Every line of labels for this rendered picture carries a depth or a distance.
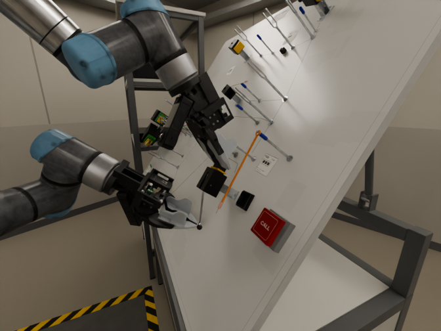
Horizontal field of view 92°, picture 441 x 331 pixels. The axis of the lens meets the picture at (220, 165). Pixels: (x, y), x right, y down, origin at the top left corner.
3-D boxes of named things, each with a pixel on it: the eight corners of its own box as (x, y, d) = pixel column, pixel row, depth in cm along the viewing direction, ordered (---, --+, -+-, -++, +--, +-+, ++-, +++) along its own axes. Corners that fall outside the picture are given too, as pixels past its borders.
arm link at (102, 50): (84, 94, 40) (132, 69, 45) (98, 91, 32) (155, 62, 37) (52, 50, 36) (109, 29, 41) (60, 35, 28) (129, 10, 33)
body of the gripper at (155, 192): (163, 205, 42) (105, 176, 40) (151, 224, 47) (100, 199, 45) (177, 180, 47) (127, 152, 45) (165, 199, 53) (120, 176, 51)
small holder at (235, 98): (238, 92, 82) (224, 79, 78) (245, 98, 74) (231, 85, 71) (230, 101, 83) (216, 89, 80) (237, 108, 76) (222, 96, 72)
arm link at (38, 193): (2, 213, 43) (10, 172, 39) (55, 192, 54) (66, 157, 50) (32, 236, 43) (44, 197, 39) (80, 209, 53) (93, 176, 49)
